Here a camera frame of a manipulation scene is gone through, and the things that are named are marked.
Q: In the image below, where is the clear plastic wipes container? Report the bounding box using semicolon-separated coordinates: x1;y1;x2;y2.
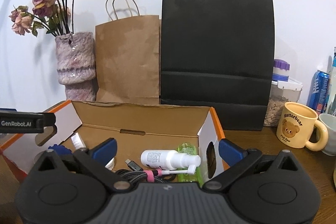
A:
71;132;86;150

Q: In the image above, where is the white round lid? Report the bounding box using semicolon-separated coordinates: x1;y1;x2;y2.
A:
105;158;115;170

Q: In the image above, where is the brown paper bag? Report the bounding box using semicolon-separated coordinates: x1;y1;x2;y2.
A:
95;11;161;105

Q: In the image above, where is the black paper bag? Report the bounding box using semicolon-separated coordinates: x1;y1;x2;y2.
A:
160;0;275;131

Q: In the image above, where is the purple lidded jar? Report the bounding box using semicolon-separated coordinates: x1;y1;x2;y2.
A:
272;59;290;82

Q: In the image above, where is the purple ceramic vase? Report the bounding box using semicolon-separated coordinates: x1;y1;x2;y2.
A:
55;32;96;101

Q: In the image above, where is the blue ribbed cap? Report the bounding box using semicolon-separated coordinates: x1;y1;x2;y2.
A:
49;144;72;156

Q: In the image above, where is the white spray bottle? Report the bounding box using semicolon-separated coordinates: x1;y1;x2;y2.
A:
140;150;201;175

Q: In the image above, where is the black braided cable bundle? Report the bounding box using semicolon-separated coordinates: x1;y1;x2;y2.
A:
115;158;180;184

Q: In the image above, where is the red cardboard box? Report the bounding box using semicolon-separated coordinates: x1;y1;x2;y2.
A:
1;101;229;181

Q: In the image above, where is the yellow bear mug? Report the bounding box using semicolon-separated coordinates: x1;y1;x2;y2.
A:
276;102;328;151

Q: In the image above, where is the clear food storage container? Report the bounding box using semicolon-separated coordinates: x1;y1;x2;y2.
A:
264;77;303;127

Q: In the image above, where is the blue drink can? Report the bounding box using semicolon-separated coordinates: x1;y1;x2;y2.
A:
307;71;329;114

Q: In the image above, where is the grey ceramic cup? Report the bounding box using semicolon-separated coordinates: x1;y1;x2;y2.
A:
318;113;336;156

